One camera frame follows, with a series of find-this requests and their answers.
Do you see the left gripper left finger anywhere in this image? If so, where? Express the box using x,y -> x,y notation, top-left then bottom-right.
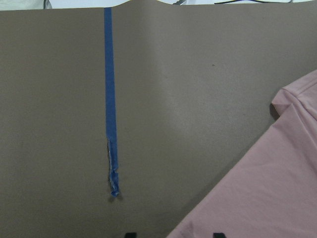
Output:
124,232 -> 137,238

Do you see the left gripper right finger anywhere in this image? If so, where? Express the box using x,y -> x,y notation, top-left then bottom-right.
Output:
212,233 -> 226,238

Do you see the pink Snoopy t-shirt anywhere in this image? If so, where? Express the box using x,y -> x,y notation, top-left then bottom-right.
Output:
169,71 -> 317,238

